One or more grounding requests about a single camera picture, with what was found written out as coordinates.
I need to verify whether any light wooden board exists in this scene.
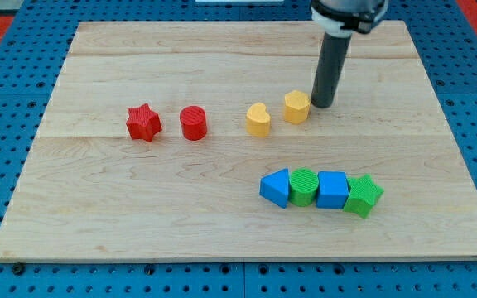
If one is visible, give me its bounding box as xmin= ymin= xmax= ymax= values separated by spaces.
xmin=0 ymin=21 xmax=477 ymax=263

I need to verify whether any blue triangle block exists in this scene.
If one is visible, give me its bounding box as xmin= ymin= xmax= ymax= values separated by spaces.
xmin=259 ymin=168 xmax=290 ymax=209

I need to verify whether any green star block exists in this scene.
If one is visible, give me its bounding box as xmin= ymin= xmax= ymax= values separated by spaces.
xmin=342 ymin=174 xmax=384 ymax=219

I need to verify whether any blue cube block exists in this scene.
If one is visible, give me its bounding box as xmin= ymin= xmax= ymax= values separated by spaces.
xmin=316 ymin=171 xmax=349 ymax=209

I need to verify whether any red star block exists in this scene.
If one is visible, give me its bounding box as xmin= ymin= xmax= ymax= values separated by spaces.
xmin=126 ymin=103 xmax=162 ymax=142

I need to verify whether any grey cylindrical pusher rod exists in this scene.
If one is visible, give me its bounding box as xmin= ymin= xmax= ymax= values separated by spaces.
xmin=311 ymin=33 xmax=351 ymax=108

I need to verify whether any yellow heart block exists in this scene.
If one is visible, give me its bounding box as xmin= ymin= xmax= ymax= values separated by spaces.
xmin=246 ymin=103 xmax=271 ymax=137

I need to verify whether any green cylinder block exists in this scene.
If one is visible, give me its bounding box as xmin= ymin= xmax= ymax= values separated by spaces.
xmin=289 ymin=168 xmax=319 ymax=207

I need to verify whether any red cylinder block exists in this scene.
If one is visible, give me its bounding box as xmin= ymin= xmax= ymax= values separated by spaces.
xmin=180 ymin=105 xmax=207 ymax=141

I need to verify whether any yellow hexagon block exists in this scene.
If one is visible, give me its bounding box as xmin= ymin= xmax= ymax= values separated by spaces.
xmin=283 ymin=90 xmax=311 ymax=124

